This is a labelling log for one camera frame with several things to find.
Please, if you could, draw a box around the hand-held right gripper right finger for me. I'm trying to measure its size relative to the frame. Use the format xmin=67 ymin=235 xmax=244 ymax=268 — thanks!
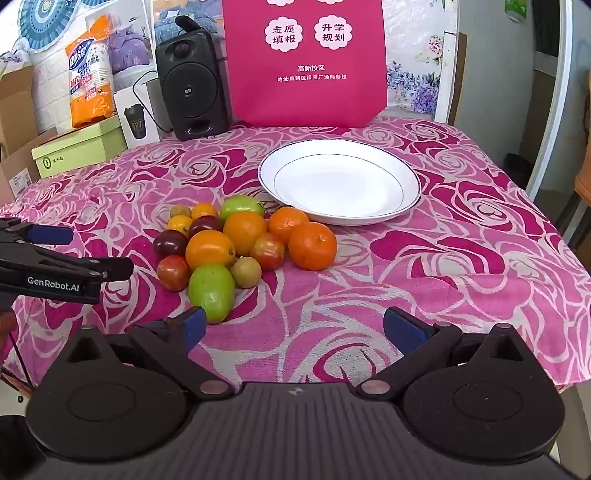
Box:
xmin=359 ymin=307 xmax=539 ymax=401

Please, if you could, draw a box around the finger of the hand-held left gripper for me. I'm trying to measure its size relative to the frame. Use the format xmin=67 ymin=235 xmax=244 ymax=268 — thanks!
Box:
xmin=0 ymin=218 xmax=75 ymax=247
xmin=0 ymin=242 xmax=135 ymax=281

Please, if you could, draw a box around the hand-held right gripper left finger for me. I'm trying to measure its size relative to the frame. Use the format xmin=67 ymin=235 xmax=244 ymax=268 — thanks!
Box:
xmin=62 ymin=305 xmax=236 ymax=400

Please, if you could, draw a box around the green mango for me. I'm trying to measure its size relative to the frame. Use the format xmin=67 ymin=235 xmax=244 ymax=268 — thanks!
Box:
xmin=219 ymin=195 xmax=266 ymax=223
xmin=188 ymin=264 xmax=236 ymax=324

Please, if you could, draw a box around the dark purple plum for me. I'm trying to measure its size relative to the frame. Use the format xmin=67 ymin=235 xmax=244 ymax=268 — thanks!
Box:
xmin=153 ymin=229 xmax=188 ymax=260
xmin=188 ymin=215 xmax=225 ymax=239

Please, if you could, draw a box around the small green brown plum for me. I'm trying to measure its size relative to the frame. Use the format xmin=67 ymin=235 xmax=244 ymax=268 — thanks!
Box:
xmin=231 ymin=257 xmax=263 ymax=289

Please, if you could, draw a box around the white plate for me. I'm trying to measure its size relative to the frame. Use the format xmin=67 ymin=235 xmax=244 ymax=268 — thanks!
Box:
xmin=257 ymin=139 xmax=421 ymax=226

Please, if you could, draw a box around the pink rose tablecloth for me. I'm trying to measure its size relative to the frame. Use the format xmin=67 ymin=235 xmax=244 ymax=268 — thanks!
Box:
xmin=0 ymin=113 xmax=591 ymax=394

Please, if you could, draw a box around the green cardboard box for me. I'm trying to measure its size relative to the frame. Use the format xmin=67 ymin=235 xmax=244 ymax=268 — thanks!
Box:
xmin=31 ymin=114 xmax=128 ymax=180

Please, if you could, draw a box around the brown cardboard box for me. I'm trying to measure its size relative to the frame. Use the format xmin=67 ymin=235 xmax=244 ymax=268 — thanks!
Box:
xmin=0 ymin=65 xmax=59 ymax=204

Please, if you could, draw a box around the white box with cup print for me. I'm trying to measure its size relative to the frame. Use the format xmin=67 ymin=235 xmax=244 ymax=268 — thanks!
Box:
xmin=113 ymin=78 xmax=162 ymax=150

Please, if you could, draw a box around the orange paper cup package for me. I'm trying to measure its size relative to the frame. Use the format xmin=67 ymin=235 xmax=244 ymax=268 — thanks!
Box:
xmin=65 ymin=15 xmax=115 ymax=129

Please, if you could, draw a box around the black trash bin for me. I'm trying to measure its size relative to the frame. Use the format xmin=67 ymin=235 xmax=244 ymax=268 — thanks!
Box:
xmin=503 ymin=154 xmax=533 ymax=188

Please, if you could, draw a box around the black speaker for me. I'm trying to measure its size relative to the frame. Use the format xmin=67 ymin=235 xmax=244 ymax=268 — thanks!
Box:
xmin=155 ymin=28 xmax=232 ymax=142

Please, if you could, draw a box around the purple bedding poster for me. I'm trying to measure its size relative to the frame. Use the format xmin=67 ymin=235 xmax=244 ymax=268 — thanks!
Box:
xmin=85 ymin=9 xmax=158 ymax=93

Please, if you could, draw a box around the blue fan decoration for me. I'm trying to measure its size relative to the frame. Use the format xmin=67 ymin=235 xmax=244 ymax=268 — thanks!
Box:
xmin=18 ymin=0 xmax=86 ymax=45

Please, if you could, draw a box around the cardboard sheet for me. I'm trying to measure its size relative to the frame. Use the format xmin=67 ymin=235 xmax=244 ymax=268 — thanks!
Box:
xmin=445 ymin=32 xmax=468 ymax=126

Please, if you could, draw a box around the blue bedding poster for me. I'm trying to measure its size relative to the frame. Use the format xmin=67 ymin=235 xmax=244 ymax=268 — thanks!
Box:
xmin=152 ymin=0 xmax=227 ymax=60

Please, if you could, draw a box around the pink tote bag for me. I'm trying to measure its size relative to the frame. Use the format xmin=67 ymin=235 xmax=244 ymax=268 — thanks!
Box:
xmin=222 ymin=0 xmax=387 ymax=129

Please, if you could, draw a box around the black cable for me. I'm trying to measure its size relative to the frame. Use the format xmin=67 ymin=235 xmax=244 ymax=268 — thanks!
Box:
xmin=133 ymin=71 xmax=172 ymax=134

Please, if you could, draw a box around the floral wall poster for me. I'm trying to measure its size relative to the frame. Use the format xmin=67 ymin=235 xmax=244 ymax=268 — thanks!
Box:
xmin=384 ymin=0 xmax=447 ymax=123

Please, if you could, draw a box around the white sliding door frame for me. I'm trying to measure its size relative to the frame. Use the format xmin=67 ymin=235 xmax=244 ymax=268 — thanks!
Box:
xmin=526 ymin=0 xmax=591 ymax=205

